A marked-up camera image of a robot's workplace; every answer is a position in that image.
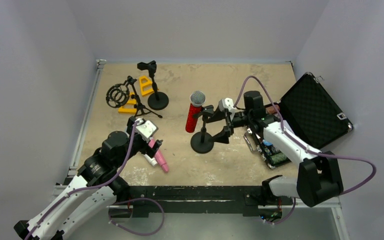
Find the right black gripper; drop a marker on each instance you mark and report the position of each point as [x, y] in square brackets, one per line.
[228, 122]

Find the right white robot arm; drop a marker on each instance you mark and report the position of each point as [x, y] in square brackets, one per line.
[319, 177]

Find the black poker chip case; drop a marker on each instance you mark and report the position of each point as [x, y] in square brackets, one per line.
[310, 113]

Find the yellow bracket near tripod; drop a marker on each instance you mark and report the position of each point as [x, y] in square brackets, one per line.
[130, 106]

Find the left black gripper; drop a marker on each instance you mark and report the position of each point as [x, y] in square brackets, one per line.
[157, 146]

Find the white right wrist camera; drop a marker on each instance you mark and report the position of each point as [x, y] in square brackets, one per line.
[228, 104]

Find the black tripod shock-mount stand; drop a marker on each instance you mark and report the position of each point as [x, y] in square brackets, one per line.
[120, 94]

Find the yellow bracket at back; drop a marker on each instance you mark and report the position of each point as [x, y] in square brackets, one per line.
[145, 85]

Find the white toy microphone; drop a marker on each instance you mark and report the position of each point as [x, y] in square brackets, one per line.
[151, 160]

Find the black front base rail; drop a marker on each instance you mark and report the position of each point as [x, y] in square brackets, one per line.
[245, 200]

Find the black round-base mic stand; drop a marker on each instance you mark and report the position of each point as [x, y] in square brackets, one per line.
[201, 142]

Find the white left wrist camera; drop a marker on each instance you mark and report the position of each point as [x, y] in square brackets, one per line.
[145, 128]

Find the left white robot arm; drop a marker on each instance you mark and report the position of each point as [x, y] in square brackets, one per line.
[96, 185]

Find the pink toy microphone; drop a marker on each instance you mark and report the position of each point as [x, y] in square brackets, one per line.
[160, 159]

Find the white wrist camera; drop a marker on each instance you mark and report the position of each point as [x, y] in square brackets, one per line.
[228, 104]
[145, 128]

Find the black left round-base stand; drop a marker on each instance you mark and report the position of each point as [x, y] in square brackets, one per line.
[157, 100]

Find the red glitter microphone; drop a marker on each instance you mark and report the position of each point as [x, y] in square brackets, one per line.
[197, 99]

